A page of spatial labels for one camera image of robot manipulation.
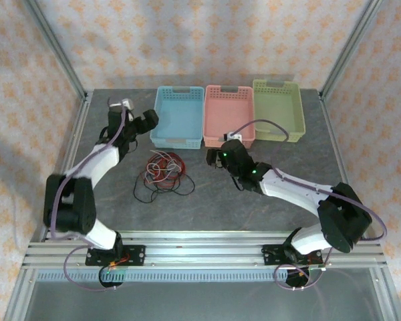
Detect blue plastic basket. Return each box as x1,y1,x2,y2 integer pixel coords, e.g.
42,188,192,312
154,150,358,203
149,86,205,150

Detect red black wires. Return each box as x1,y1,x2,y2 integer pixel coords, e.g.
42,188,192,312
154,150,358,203
146,152,188,190
133,167,195,204

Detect pink plastic basket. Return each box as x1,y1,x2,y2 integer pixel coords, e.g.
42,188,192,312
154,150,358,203
203,85,256,149

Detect thin white cable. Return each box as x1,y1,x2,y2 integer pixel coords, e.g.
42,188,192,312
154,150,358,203
143,150,184,185

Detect green plastic basket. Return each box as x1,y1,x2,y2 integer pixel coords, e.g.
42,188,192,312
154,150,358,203
252,79,306,143

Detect grey lower metal panel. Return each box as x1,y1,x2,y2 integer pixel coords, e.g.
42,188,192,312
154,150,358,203
19,280,388,321

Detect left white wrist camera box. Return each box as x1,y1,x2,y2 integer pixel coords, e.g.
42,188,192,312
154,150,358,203
108,98,135,122

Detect aluminium table side rail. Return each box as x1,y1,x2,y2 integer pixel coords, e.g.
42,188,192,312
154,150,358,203
5,93,92,321
319,93,401,321

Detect aluminium mounting rail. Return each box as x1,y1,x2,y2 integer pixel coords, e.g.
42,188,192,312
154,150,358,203
21,229,388,269

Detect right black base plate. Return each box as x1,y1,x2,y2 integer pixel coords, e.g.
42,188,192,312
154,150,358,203
260,243,323,267

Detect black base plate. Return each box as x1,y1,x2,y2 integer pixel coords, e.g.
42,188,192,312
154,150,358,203
260,243,323,267
85,245,146,267

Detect aluminium frame post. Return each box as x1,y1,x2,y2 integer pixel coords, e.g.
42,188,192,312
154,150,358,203
22,0,88,100
319,0,386,100

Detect grey slotted cable duct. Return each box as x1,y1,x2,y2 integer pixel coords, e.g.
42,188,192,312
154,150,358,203
35,269,288,282

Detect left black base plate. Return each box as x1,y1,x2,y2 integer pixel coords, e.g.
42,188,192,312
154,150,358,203
85,245,146,267

